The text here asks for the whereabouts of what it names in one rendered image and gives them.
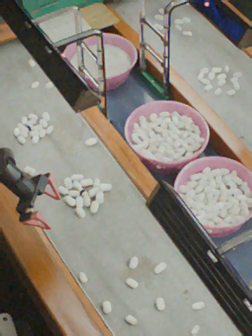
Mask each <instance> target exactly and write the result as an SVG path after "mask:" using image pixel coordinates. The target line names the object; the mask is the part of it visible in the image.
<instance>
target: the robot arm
mask: <svg viewBox="0 0 252 336"><path fill-rule="evenodd" d="M0 182H1V183H2V184H4V185H5V186H6V187H7V188H8V189H9V190H10V191H11V192H13V193H14V194H15V195H17V196H18V197H19V202H18V203H17V207H16V211H17V213H19V214H20V216H19V219H18V221H19V222H21V223H22V224H27V225H33V226H34V227H38V228H43V229H46V230H49V229H52V228H51V226H50V225H49V223H48V222H47V220H46V219H45V216H44V215H43V214H42V213H41V212H40V211H39V210H38V211H36V212H34V213H33V212H32V211H30V212H28V213H27V211H28V209H29V208H30V209H32V208H34V207H35V206H34V201H35V199H36V197H37V195H38V196H39V195H41V194H43V193H44V194H46V196H48V197H50V198H52V199H55V200H61V197H60V193H59V191H58V188H57V186H56V183H55V180H54V177H53V175H52V174H51V173H50V172H47V173H44V174H43V175H42V173H40V174H39V175H37V176H35V177H33V178H29V177H28V176H26V175H25V174H24V173H23V172H22V171H20V170H19V169H18V168H17V167H16V162H15V155H14V151H13V150H12V149H10V148H7V147H3V148H0ZM46 185H50V187H51V188H52V191H53V192H55V194H54V193H51V192H50V191H48V190H47V189H46ZM35 220H38V221H39V222H41V223H42V224H44V225H42V224H40V223H38V222H37V221H35Z"/></svg>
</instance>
